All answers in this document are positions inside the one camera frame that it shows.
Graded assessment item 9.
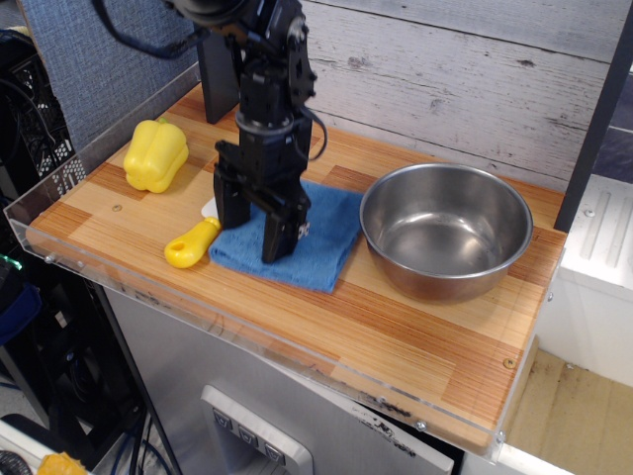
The blue cloth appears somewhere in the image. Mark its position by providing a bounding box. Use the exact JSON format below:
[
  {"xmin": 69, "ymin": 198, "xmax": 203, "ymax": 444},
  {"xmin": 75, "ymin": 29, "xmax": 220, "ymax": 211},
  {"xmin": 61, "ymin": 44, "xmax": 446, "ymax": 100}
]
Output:
[{"xmin": 209, "ymin": 180, "xmax": 362, "ymax": 294}]

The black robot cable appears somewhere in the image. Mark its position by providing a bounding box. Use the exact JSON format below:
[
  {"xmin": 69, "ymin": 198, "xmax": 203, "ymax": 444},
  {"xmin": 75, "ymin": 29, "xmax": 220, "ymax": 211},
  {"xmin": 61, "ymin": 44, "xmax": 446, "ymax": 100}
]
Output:
[{"xmin": 91, "ymin": 0, "xmax": 328, "ymax": 162}]

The black plastic crate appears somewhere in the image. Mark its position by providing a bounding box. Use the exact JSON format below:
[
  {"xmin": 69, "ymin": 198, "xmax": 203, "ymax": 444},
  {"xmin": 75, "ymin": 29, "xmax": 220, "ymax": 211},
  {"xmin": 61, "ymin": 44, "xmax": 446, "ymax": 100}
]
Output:
[{"xmin": 1, "ymin": 46, "xmax": 73, "ymax": 180}]

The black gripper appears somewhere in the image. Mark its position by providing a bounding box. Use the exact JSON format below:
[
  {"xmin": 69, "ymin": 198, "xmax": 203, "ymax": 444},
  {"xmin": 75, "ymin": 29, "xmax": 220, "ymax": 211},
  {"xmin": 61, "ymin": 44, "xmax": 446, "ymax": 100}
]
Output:
[{"xmin": 214, "ymin": 118, "xmax": 312, "ymax": 263}]

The blue fabric panel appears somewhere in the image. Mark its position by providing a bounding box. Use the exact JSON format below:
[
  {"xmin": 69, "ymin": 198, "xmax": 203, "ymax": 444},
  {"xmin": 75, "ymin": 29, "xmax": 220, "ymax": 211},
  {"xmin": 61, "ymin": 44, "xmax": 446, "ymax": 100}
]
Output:
[{"xmin": 20, "ymin": 1, "xmax": 198, "ymax": 149}]

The yellow handled toy knife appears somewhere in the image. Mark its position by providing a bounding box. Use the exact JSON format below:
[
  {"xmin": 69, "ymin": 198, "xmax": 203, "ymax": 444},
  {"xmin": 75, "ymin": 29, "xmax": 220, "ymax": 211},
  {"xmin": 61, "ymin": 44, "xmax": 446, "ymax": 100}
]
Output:
[{"xmin": 164, "ymin": 198, "xmax": 223, "ymax": 269}]

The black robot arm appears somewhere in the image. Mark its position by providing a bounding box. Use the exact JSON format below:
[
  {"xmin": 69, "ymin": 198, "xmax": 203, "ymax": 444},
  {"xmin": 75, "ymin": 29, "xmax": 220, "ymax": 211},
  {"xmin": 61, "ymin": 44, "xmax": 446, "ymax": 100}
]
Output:
[{"xmin": 173, "ymin": 1, "xmax": 317, "ymax": 263}]

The yellow object at bottom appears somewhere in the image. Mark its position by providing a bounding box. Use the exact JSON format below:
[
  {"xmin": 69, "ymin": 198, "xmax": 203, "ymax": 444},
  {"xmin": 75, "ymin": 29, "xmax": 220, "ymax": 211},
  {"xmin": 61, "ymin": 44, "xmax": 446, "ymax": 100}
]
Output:
[{"xmin": 37, "ymin": 452, "xmax": 88, "ymax": 475}]

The clear acrylic table guard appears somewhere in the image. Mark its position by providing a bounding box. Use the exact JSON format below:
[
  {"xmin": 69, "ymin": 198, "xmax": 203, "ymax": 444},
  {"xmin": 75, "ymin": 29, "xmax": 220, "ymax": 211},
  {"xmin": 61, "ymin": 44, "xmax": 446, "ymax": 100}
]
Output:
[{"xmin": 6, "ymin": 82, "xmax": 565, "ymax": 461}]

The white ridged appliance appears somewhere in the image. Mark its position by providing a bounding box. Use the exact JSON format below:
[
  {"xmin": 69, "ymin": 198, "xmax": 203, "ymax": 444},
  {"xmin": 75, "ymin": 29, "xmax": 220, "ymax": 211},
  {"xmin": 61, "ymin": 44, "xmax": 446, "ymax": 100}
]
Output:
[{"xmin": 535, "ymin": 175, "xmax": 632, "ymax": 386}]

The stainless steel cabinet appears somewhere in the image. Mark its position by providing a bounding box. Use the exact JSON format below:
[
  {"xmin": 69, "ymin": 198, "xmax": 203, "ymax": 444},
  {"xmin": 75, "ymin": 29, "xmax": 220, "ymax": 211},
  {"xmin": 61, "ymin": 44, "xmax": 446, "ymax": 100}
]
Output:
[{"xmin": 105, "ymin": 290, "xmax": 463, "ymax": 474}]

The grey dispenser button panel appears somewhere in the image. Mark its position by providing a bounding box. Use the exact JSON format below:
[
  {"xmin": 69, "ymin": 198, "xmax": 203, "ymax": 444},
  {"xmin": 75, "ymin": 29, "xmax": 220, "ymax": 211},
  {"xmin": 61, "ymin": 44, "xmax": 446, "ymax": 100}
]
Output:
[{"xmin": 201, "ymin": 385, "xmax": 314, "ymax": 474}]

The dark grey right post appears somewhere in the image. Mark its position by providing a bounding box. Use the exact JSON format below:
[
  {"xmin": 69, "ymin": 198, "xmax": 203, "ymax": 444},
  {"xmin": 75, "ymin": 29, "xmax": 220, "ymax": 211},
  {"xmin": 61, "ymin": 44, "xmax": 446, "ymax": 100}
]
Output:
[{"xmin": 554, "ymin": 1, "xmax": 632, "ymax": 233}]

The yellow toy bell pepper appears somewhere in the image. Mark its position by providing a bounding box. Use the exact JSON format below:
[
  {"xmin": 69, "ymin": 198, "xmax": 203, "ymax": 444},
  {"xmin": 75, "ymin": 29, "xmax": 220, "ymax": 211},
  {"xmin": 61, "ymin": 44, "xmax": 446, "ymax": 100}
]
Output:
[{"xmin": 124, "ymin": 118, "xmax": 189, "ymax": 193}]

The metal bowl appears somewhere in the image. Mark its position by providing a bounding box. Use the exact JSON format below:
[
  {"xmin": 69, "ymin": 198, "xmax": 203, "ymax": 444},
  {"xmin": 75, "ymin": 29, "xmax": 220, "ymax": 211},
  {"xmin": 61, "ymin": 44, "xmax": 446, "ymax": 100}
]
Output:
[{"xmin": 359, "ymin": 163, "xmax": 534, "ymax": 304}]

